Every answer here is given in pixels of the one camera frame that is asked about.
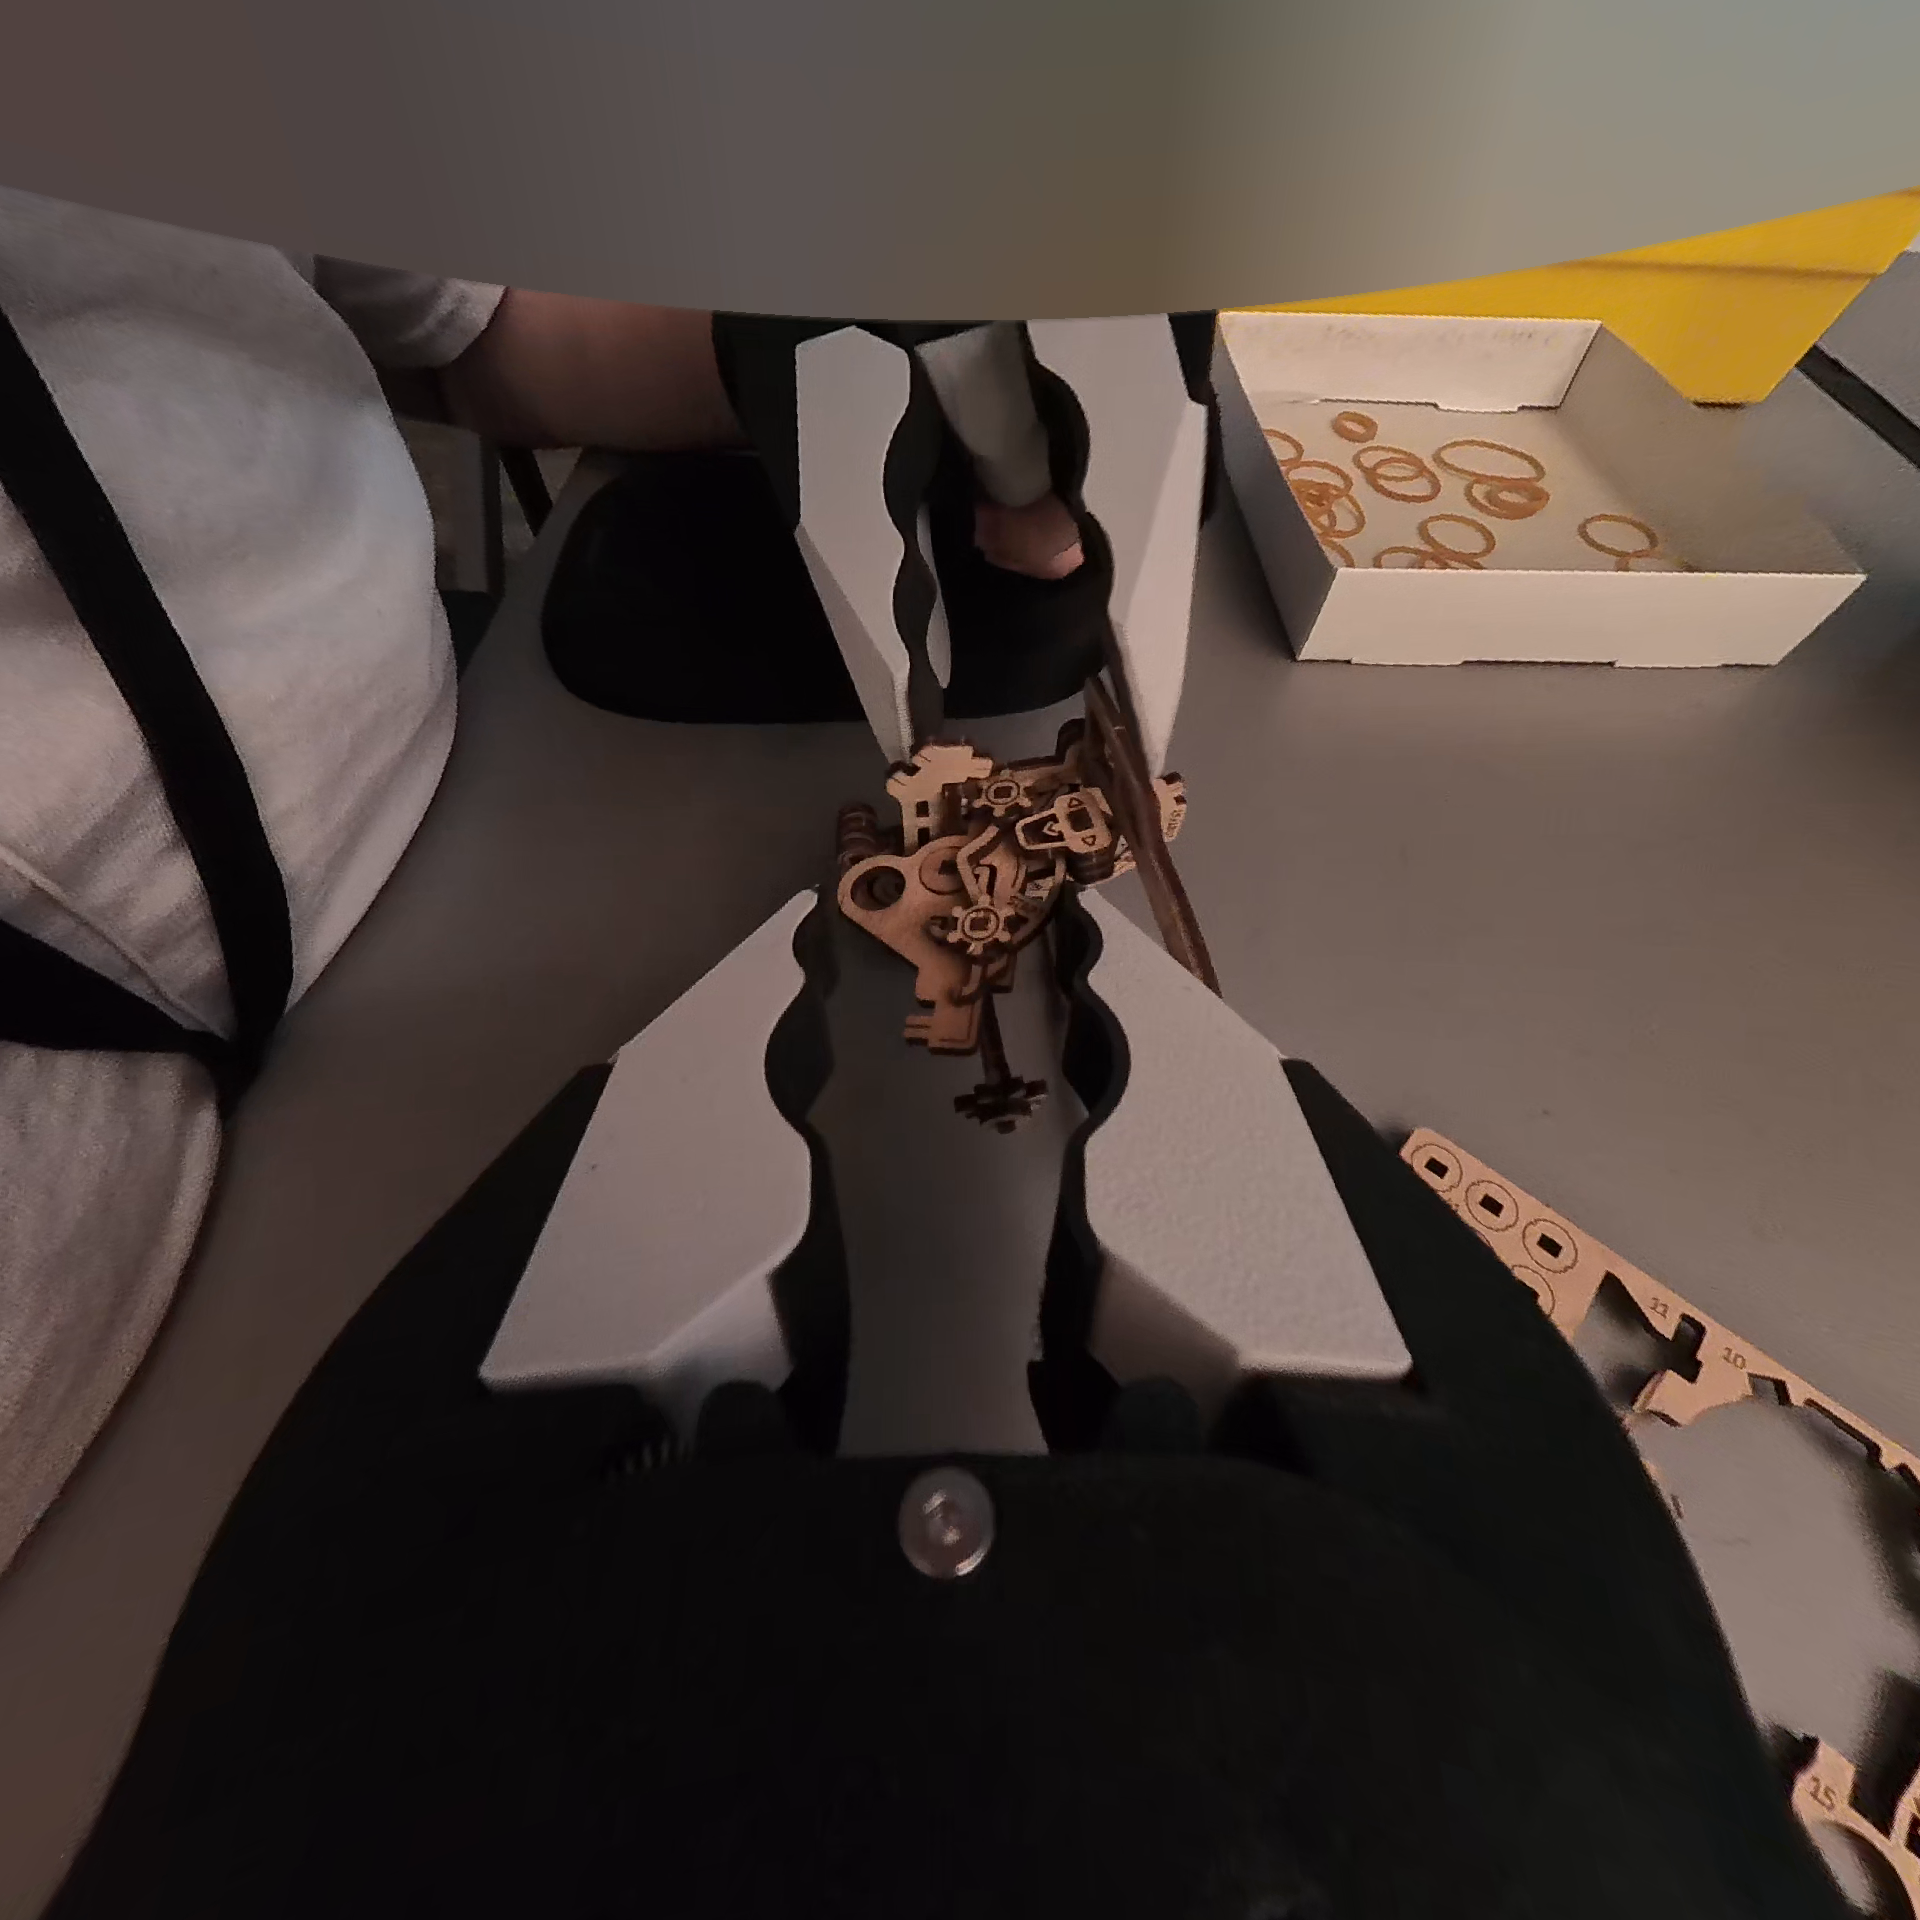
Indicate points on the yellow sheet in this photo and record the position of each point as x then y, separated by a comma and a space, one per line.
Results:
1724, 299

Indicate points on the long wooden model strip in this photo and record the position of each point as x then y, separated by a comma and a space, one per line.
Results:
1154, 856

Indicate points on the person's left forearm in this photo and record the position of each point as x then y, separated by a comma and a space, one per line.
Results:
599, 368

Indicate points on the person in white shirt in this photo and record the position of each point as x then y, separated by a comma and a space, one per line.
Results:
195, 675

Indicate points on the person's left hand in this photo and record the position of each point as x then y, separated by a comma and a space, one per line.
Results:
1027, 539

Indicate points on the pile of tan rubber bands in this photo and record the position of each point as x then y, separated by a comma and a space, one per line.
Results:
1425, 481

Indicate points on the wooden gear model assembly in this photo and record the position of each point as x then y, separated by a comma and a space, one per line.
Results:
973, 886

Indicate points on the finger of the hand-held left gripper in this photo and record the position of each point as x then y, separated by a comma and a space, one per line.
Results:
1154, 495
848, 495

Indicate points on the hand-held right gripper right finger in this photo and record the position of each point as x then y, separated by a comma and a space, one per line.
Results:
1215, 1184

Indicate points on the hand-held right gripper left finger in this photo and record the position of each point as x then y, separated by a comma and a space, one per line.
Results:
661, 1201

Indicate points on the wooden cut-out parts sheet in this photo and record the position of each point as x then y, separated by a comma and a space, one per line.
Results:
1724, 1441

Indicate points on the white cardboard box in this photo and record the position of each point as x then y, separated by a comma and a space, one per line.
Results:
1559, 599

